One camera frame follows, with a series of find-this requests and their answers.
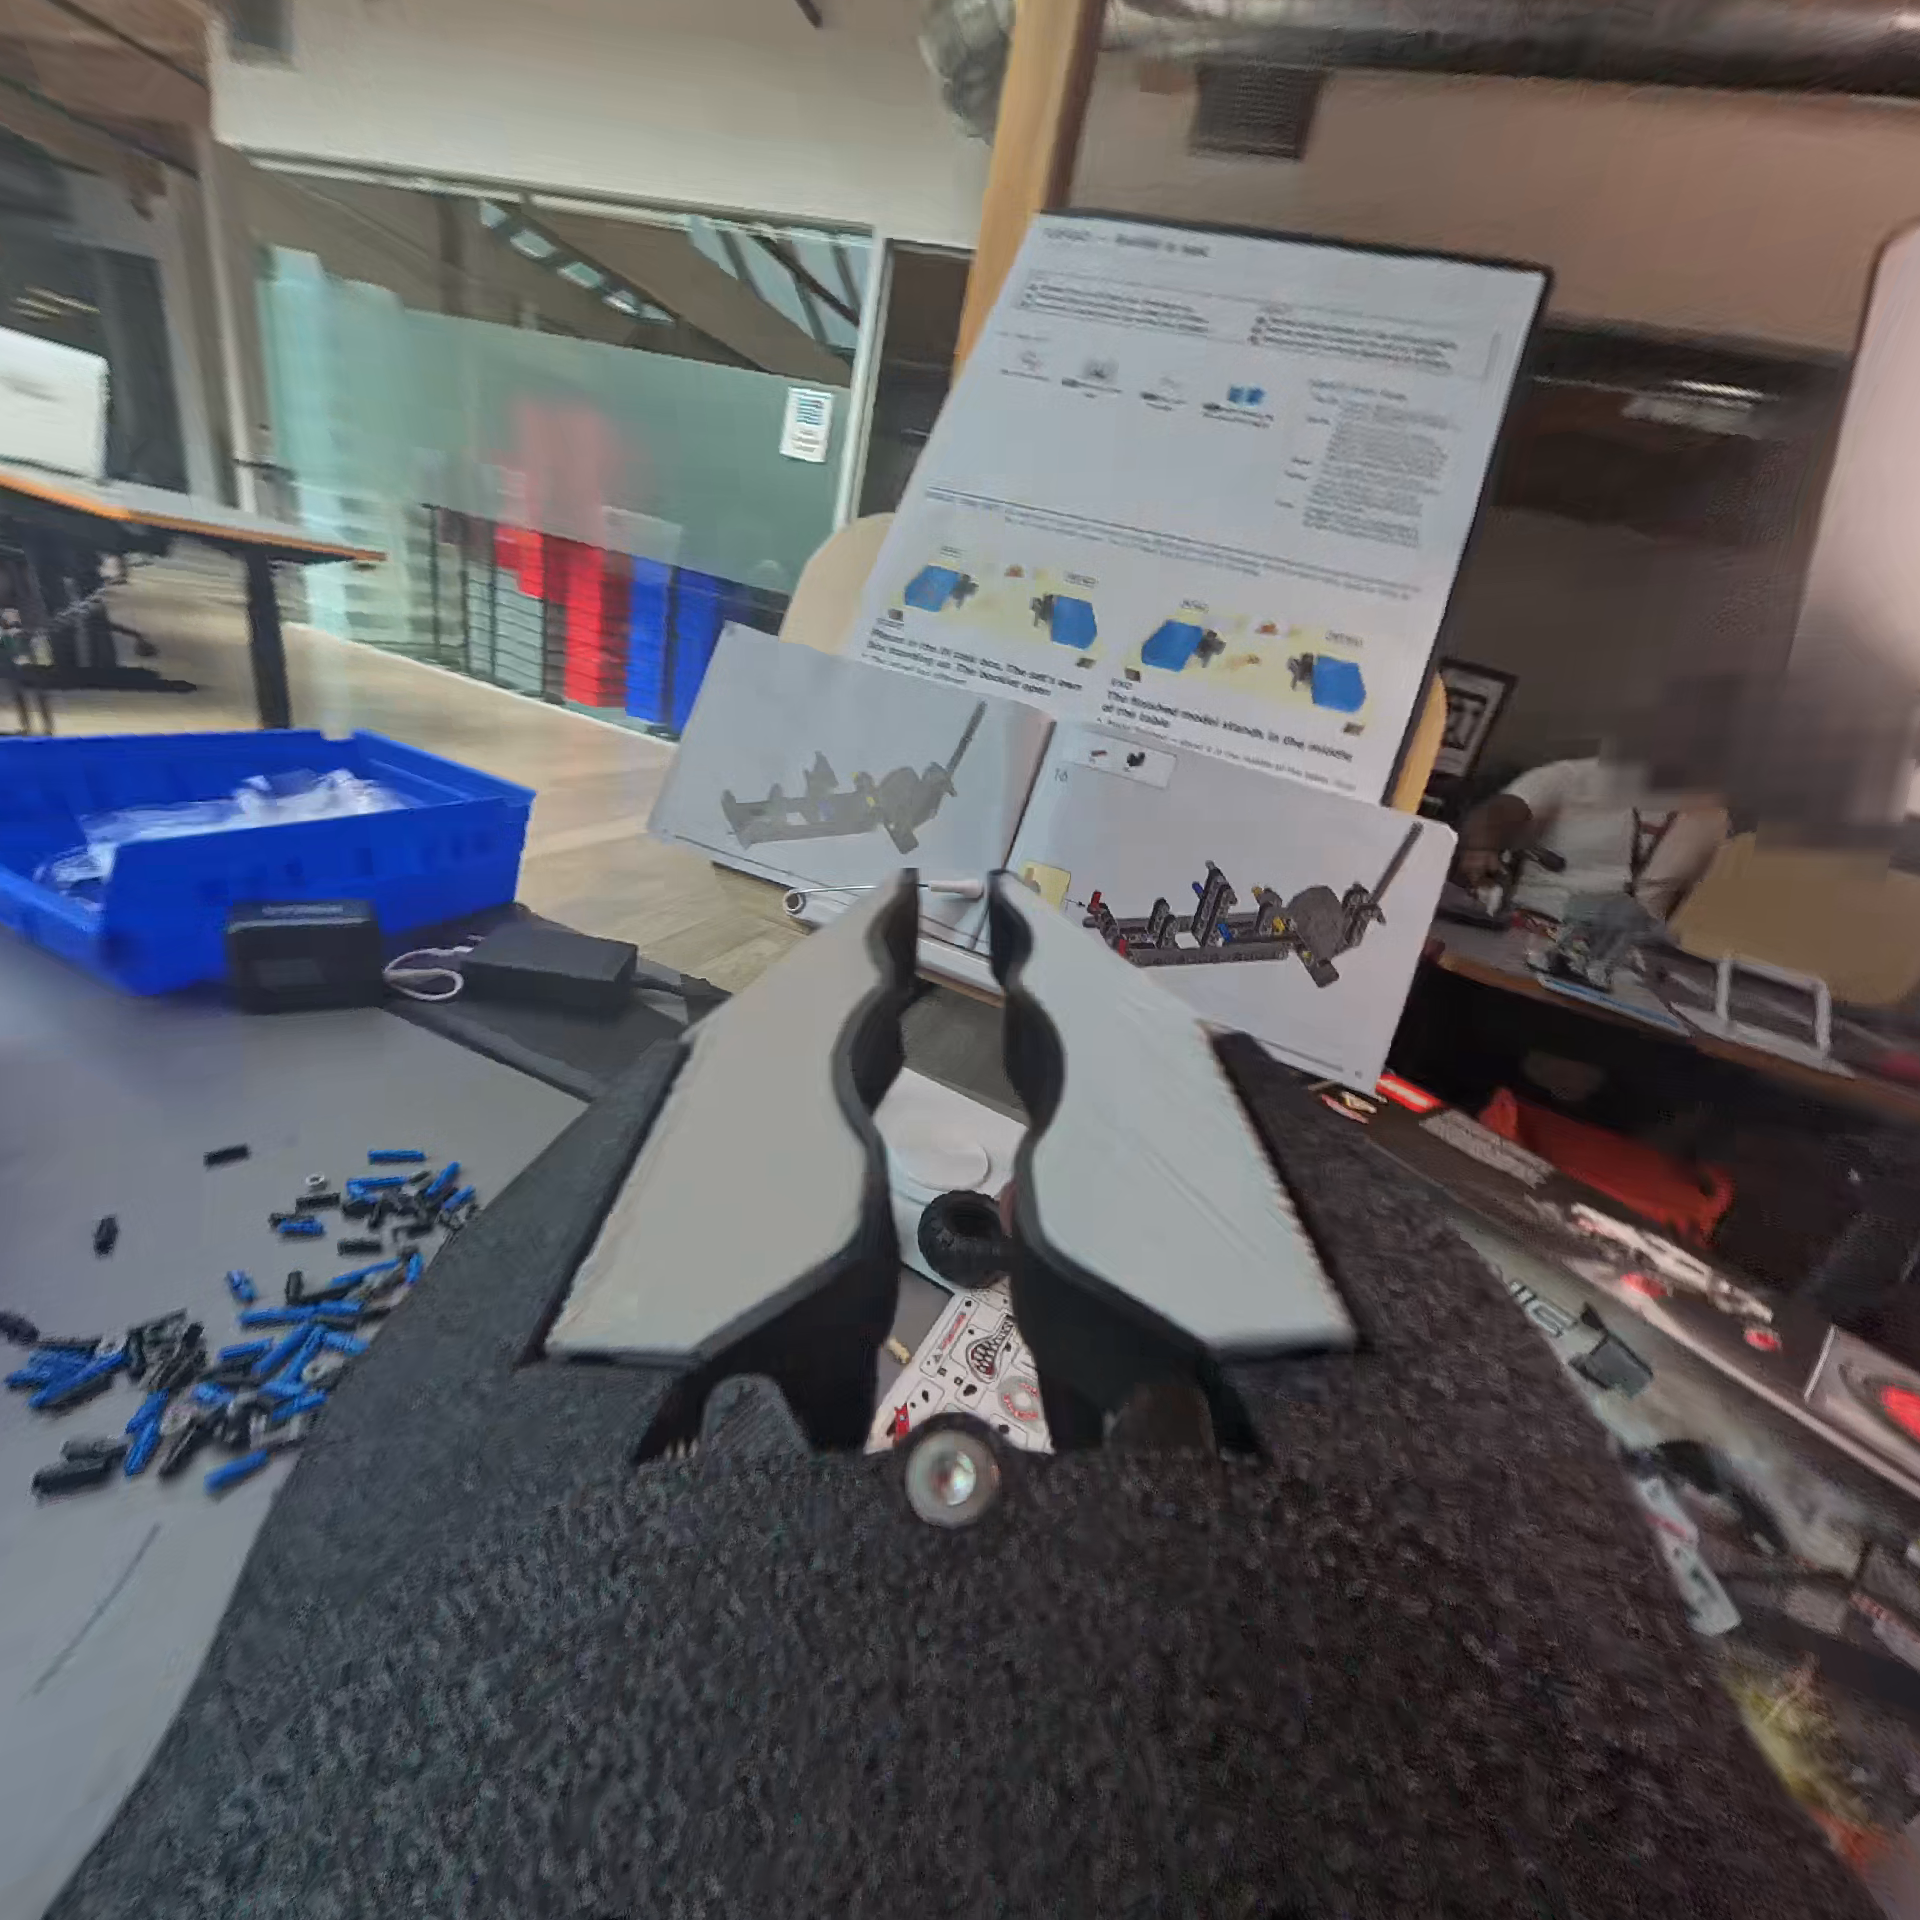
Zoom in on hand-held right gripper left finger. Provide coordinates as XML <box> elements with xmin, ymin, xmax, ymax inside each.
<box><xmin>541</xmin><ymin>868</ymin><xmax>922</xmax><ymax>1458</ymax></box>

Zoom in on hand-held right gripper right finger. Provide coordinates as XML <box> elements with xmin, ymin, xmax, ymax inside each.
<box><xmin>986</xmin><ymin>869</ymin><xmax>1363</xmax><ymax>1454</ymax></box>

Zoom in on grey desk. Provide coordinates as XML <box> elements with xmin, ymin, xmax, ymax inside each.
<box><xmin>0</xmin><ymin>922</ymin><xmax>1053</xmax><ymax>1920</ymax></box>

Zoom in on printed task sheet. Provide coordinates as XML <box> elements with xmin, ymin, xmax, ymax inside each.
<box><xmin>868</xmin><ymin>210</ymin><xmax>1551</xmax><ymax>812</ymax></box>

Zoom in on black toy tire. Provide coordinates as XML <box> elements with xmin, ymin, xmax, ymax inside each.
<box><xmin>917</xmin><ymin>1191</ymin><xmax>1017</xmax><ymax>1287</ymax></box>

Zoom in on white sticker sheet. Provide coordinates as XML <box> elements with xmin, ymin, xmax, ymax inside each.
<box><xmin>868</xmin><ymin>1282</ymin><xmax>1053</xmax><ymax>1454</ymax></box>

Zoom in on black power adapter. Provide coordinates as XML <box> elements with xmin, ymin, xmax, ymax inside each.
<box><xmin>461</xmin><ymin>919</ymin><xmax>643</xmax><ymax>1011</ymax></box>

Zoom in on wooden side table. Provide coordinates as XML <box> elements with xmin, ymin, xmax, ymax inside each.
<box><xmin>1425</xmin><ymin>915</ymin><xmax>1920</xmax><ymax>1127</ymax></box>

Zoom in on open instruction booklet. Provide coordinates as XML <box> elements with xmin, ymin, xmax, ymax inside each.
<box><xmin>647</xmin><ymin>622</ymin><xmax>1456</xmax><ymax>1090</ymax></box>

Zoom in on small black display device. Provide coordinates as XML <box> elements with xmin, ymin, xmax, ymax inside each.
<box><xmin>225</xmin><ymin>900</ymin><xmax>387</xmax><ymax>1011</ymax></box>

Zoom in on toy truck set box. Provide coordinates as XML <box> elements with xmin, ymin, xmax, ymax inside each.
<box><xmin>1313</xmin><ymin>1066</ymin><xmax>1920</xmax><ymax>1920</ymax></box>

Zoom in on pile of blue black pins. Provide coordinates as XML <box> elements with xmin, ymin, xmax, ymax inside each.
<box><xmin>0</xmin><ymin>1141</ymin><xmax>480</xmax><ymax>1497</ymax></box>

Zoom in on blue plastic bin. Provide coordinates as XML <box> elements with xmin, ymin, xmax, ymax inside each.
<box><xmin>0</xmin><ymin>730</ymin><xmax>536</xmax><ymax>995</ymax></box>

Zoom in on black framed marker sign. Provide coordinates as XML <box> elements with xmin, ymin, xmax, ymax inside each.
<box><xmin>1432</xmin><ymin>662</ymin><xmax>1518</xmax><ymax>780</ymax></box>

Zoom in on stack of red blue crates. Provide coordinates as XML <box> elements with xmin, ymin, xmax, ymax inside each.
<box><xmin>496</xmin><ymin>397</ymin><xmax>753</xmax><ymax>724</ymax></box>

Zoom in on clear plastic bags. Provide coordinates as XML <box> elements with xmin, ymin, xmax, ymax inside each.
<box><xmin>37</xmin><ymin>766</ymin><xmax>411</xmax><ymax>908</ymax></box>

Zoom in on wooden background table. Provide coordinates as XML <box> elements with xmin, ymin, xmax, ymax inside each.
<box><xmin>0</xmin><ymin>463</ymin><xmax>387</xmax><ymax>730</ymax></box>

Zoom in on wooden pillar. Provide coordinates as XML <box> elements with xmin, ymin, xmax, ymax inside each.
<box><xmin>958</xmin><ymin>0</ymin><xmax>1106</xmax><ymax>377</ymax></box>

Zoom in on wall air vent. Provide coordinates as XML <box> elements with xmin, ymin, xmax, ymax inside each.
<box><xmin>1192</xmin><ymin>62</ymin><xmax>1324</xmax><ymax>160</ymax></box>

